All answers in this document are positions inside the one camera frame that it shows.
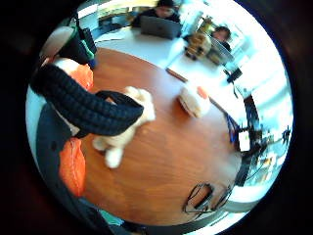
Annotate black stand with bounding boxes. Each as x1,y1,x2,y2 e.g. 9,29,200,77
234,94,262,188

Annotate grey laptop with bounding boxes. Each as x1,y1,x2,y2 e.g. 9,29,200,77
140,15,183,41

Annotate silver laptop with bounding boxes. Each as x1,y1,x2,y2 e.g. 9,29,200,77
208,36,237,67

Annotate blue cables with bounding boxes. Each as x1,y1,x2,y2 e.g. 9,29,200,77
224,112,241,145

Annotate cream plush toy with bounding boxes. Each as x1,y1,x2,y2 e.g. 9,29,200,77
91,85,157,169

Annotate brown plush toy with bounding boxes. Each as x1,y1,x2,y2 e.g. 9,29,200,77
184,31,213,62

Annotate white box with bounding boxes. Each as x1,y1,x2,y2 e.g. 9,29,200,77
238,130,251,153

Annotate white and orange plush toy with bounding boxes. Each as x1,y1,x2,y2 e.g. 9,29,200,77
177,85,212,119

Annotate black device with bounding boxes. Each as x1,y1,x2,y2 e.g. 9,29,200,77
226,68,245,84

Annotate black cables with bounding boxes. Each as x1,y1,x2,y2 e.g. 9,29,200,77
181,182,235,215

